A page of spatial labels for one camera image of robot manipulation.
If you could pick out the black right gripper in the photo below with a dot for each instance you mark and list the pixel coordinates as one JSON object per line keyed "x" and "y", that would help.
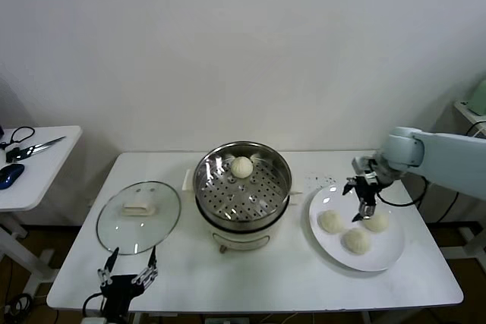
{"x": 368, "y": 187}

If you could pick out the pale green appliance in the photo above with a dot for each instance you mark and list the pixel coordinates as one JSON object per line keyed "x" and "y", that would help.
{"x": 479, "y": 98}

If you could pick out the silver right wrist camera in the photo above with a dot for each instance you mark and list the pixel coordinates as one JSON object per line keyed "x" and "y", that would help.
{"x": 360, "y": 164}

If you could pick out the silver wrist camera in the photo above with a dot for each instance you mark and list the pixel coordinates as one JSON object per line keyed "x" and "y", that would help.
{"x": 93, "y": 319}
{"x": 360, "y": 164}

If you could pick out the white round plate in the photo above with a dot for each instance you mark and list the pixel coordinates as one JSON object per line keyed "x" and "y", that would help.
{"x": 379, "y": 253}

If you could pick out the cream electric cooker base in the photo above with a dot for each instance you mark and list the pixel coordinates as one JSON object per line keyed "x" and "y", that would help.
{"x": 243, "y": 238}

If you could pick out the blue computer mouse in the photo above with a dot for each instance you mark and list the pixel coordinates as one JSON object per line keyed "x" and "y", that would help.
{"x": 10, "y": 175}

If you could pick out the stainless steel steamer basket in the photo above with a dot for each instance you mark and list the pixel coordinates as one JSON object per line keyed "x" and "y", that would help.
{"x": 212, "y": 172}

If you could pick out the white steamed baozi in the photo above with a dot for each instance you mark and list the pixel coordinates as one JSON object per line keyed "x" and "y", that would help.
{"x": 331, "y": 221}
{"x": 357, "y": 241}
{"x": 377, "y": 222}
{"x": 241, "y": 167}

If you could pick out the white side table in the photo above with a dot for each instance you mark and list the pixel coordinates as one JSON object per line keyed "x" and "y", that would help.
{"x": 45, "y": 180}

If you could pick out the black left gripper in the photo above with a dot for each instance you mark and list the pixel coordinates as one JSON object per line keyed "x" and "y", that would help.
{"x": 119, "y": 290}

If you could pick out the round glass lid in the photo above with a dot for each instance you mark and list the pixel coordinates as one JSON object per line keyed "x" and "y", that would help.
{"x": 152, "y": 225}

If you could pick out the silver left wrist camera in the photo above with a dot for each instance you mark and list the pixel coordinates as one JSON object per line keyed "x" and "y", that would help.
{"x": 93, "y": 319}

